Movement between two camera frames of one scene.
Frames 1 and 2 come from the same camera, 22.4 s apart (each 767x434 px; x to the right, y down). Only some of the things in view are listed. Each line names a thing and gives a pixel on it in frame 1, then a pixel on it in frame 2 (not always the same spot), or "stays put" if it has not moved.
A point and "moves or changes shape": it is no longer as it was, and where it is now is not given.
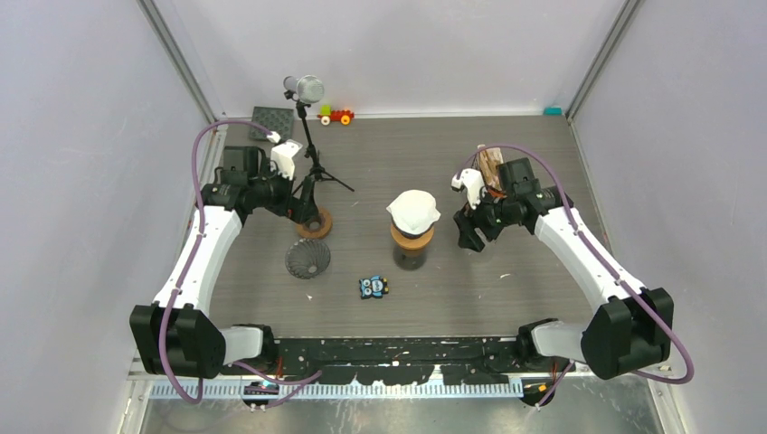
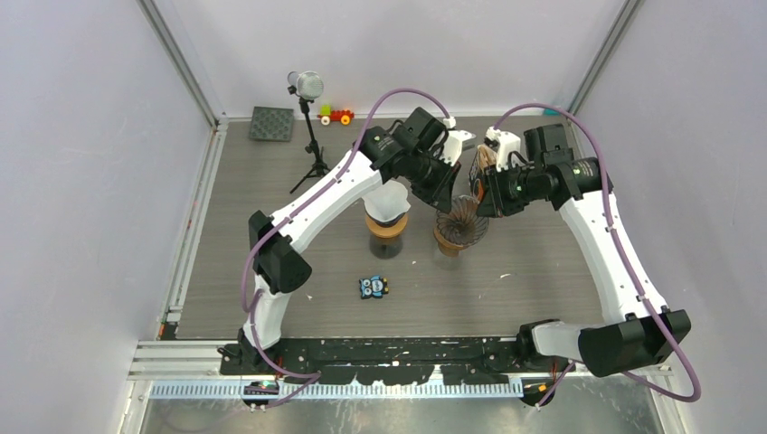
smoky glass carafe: x=409 y=259 → x=385 y=248
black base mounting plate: x=473 y=360 stays put
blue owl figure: x=373 y=287 stays put
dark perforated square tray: x=275 y=119 stays put
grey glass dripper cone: x=307 y=258 moves or changes shape
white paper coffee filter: x=413 y=212 → x=388 y=202
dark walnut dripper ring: x=326 y=223 moves or changes shape
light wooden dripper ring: x=411 y=243 → x=386 y=232
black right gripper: x=468 y=238 → x=494 y=203
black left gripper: x=300 y=209 → x=440 y=196
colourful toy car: x=326 y=115 stays put
